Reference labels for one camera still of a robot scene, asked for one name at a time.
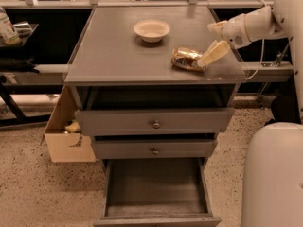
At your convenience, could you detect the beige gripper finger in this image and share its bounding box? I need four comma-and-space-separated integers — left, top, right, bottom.
197, 40, 230, 68
207, 20, 227, 39

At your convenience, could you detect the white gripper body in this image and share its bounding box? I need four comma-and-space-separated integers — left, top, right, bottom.
222, 14, 251, 49

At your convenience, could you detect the orange soda can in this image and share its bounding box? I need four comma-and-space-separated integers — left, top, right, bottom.
171, 47, 205, 71

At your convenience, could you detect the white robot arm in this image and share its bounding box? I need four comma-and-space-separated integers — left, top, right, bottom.
198, 0, 303, 227

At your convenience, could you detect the grey top drawer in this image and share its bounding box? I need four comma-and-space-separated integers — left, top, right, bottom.
74, 88, 235, 137

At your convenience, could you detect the grey drawer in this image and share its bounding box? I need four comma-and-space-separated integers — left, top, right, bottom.
92, 133, 218, 159
94, 158, 221, 227
74, 88, 235, 137

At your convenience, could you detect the grey drawer cabinet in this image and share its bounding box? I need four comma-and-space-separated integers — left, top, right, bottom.
64, 5, 249, 175

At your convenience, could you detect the grey middle drawer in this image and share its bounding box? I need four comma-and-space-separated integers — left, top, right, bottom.
92, 133, 218, 159

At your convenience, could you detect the grey bottom drawer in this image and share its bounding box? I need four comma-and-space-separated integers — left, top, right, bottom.
94, 158, 221, 227

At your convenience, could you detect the metal clamp rod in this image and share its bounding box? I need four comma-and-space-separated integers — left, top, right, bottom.
272, 44, 289, 67

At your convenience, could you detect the white bowl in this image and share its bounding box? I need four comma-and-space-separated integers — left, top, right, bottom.
134, 20, 170, 43

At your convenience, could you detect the black office chair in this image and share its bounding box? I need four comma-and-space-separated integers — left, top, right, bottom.
267, 95, 300, 125

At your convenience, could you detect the yellow item in box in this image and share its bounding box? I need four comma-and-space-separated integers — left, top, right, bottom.
65, 121, 80, 133

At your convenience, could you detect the cardboard box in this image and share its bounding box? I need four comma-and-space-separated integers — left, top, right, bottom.
44, 86, 96, 163

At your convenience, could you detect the shiny foil packet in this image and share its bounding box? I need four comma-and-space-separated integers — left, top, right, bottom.
13, 22, 33, 37

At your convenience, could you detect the dark side shelf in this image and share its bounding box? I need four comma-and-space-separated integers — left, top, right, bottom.
0, 24, 39, 47

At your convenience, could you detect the plastic bottle green label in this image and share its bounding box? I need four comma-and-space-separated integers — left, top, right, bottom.
0, 7, 20, 45

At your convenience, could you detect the black bag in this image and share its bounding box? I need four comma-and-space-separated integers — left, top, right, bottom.
0, 58, 39, 74

